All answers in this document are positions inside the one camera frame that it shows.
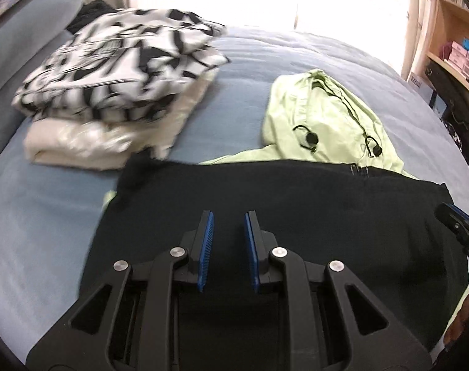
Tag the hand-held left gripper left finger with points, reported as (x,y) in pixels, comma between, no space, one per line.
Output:
(206,247)

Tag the blue bed blanket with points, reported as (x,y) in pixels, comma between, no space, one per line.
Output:
(37,208)

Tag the wooden shelf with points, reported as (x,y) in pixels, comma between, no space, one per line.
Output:
(445,11)

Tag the blue-grey pillow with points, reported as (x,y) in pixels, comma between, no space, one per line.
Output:
(29,42)

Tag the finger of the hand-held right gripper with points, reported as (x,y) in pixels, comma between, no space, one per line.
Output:
(455,214)

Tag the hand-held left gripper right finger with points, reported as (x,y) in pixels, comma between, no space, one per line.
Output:
(252,247)

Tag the white box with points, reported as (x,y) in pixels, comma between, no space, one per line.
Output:
(422,83)

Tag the black floral cloth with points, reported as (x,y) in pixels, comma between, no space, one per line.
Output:
(457,104)

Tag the row of pink boxes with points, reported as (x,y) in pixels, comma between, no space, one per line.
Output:
(464,56)

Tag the cream white folded garment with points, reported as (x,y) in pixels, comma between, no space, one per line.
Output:
(114,139)

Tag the black and white patterned garment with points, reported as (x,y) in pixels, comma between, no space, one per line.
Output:
(118,62)

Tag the light green black-lined jacket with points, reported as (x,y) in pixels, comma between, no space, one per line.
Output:
(281,208)

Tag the person's right hand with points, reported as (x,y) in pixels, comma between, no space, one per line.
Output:
(466,309)

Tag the dark cloth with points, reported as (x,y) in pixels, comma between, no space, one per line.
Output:
(91,11)

